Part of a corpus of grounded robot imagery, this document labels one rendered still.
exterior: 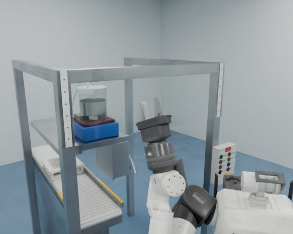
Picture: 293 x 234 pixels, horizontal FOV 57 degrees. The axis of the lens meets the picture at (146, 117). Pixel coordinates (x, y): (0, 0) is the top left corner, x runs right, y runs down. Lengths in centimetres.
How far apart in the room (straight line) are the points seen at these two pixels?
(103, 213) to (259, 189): 94
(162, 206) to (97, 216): 79
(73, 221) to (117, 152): 40
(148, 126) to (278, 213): 50
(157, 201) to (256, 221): 32
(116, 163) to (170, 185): 74
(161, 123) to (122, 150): 72
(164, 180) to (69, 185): 67
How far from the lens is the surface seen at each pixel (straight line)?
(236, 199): 102
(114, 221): 170
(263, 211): 99
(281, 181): 95
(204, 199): 100
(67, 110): 122
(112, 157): 146
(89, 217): 160
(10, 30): 461
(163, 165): 79
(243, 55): 482
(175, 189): 78
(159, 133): 79
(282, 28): 455
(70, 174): 132
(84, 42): 502
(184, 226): 94
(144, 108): 85
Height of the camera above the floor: 179
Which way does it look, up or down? 14 degrees down
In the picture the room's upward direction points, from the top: straight up
